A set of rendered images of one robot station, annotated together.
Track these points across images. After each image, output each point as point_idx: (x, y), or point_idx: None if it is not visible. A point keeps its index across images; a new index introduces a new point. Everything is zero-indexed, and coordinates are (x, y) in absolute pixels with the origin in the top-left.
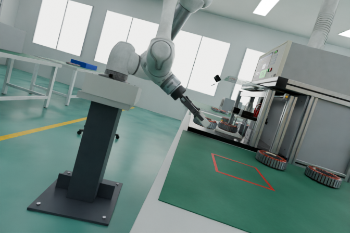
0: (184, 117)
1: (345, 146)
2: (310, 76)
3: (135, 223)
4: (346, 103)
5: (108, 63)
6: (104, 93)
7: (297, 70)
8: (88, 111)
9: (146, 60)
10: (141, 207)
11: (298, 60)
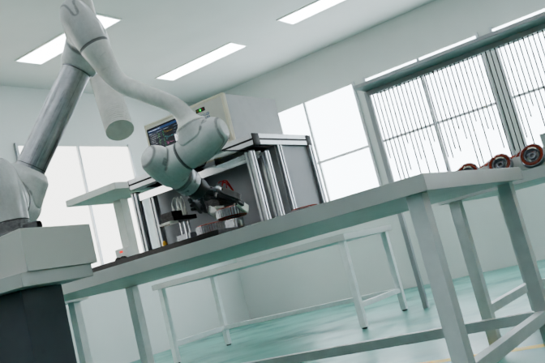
0: (128, 262)
1: (312, 185)
2: (252, 128)
3: (396, 181)
4: (295, 142)
5: (1, 207)
6: (57, 258)
7: (242, 125)
8: (27, 319)
9: (202, 147)
10: (385, 184)
11: (238, 113)
